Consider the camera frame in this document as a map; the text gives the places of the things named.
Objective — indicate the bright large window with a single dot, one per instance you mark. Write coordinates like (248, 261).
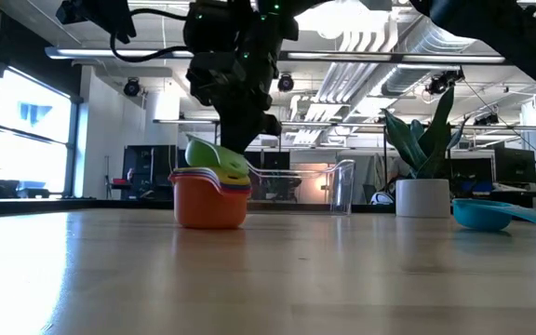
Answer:
(30, 130)

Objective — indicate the teal measuring cup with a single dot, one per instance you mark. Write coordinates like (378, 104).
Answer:
(482, 216)

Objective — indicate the black round ceiling camera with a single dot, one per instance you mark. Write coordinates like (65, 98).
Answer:
(286, 83)
(131, 87)

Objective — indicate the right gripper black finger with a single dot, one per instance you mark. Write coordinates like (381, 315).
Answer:
(239, 139)

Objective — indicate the silver ceiling duct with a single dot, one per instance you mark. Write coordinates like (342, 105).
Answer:
(417, 60)

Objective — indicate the green leafy plant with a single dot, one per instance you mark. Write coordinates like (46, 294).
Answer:
(431, 144)

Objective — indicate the black ceiling camera cluster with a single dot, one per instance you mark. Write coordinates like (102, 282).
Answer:
(440, 84)

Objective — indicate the long ceiling light bar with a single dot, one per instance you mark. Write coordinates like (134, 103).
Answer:
(342, 57)

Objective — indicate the orange measuring cup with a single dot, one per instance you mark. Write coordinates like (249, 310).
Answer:
(203, 209)

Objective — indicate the blue measuring cup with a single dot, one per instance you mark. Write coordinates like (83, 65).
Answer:
(242, 190)

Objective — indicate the black computer monitor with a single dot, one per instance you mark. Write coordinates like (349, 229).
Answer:
(514, 165)

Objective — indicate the clear plastic basket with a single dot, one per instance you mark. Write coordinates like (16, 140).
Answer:
(342, 191)

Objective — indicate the red measuring cup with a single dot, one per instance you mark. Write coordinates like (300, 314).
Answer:
(242, 185)

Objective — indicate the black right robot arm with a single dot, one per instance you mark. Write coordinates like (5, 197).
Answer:
(505, 28)

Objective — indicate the black white round object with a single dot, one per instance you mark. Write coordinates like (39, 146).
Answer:
(382, 199)

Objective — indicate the white plant pot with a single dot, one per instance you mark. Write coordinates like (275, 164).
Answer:
(421, 200)

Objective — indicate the green measuring cup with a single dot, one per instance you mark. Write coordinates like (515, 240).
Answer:
(207, 156)

